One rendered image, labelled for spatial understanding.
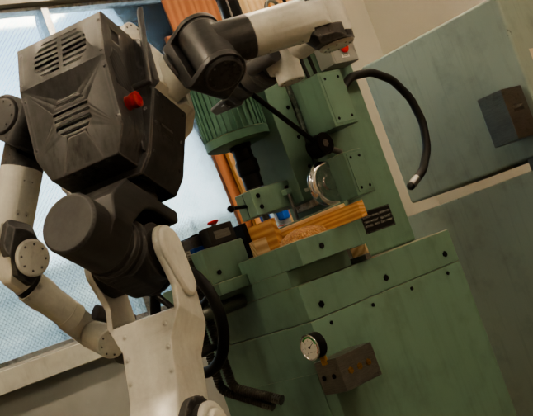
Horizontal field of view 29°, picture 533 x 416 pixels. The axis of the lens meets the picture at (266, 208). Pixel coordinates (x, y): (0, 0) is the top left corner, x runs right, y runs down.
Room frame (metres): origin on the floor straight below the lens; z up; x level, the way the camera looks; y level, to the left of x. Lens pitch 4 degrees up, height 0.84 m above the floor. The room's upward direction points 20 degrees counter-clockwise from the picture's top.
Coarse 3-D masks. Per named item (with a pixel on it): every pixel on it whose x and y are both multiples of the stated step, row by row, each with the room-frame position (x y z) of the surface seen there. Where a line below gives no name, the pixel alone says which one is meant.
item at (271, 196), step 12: (252, 192) 2.66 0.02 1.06; (264, 192) 2.69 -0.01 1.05; (276, 192) 2.71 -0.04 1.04; (240, 204) 2.70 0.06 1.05; (252, 204) 2.66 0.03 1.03; (264, 204) 2.68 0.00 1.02; (276, 204) 2.71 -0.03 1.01; (288, 204) 2.73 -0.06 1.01; (252, 216) 2.68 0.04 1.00; (264, 216) 2.71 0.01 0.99
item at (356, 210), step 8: (344, 208) 2.48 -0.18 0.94; (352, 208) 2.46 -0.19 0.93; (360, 208) 2.45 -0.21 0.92; (320, 216) 2.55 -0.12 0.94; (328, 216) 2.53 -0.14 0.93; (336, 216) 2.51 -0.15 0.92; (344, 216) 2.49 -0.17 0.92; (352, 216) 2.47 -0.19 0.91; (360, 216) 2.45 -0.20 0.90; (304, 224) 2.60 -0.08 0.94; (312, 224) 2.58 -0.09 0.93; (320, 224) 2.56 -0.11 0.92; (328, 224) 2.54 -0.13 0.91; (336, 224) 2.52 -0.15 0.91; (344, 224) 2.50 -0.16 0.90; (288, 232) 2.65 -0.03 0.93
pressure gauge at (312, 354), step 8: (304, 336) 2.37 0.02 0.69; (312, 336) 2.36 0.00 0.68; (320, 336) 2.37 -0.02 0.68; (304, 344) 2.38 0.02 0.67; (312, 344) 2.36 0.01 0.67; (320, 344) 2.35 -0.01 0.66; (304, 352) 2.39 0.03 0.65; (312, 352) 2.37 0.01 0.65; (320, 352) 2.36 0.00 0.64; (312, 360) 2.37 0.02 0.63; (320, 360) 2.39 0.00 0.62
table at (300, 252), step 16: (352, 224) 2.54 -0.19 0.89; (304, 240) 2.43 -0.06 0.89; (320, 240) 2.46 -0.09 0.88; (336, 240) 2.49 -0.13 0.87; (352, 240) 2.52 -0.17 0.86; (272, 256) 2.48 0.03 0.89; (288, 256) 2.44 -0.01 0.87; (304, 256) 2.42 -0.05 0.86; (320, 256) 2.45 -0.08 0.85; (256, 272) 2.54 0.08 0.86; (272, 272) 2.50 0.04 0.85; (224, 288) 2.52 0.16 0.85
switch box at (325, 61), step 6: (354, 48) 2.82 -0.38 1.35; (318, 54) 2.80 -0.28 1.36; (324, 54) 2.78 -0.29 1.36; (330, 54) 2.77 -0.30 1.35; (336, 54) 2.77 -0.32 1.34; (354, 54) 2.82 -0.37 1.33; (318, 60) 2.80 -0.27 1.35; (324, 60) 2.79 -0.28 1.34; (330, 60) 2.77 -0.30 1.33; (336, 60) 2.77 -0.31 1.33; (342, 60) 2.78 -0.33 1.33; (348, 60) 2.80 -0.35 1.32; (354, 60) 2.82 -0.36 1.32; (324, 66) 2.79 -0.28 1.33; (330, 66) 2.78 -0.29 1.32; (336, 66) 2.80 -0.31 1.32; (342, 66) 2.84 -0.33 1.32
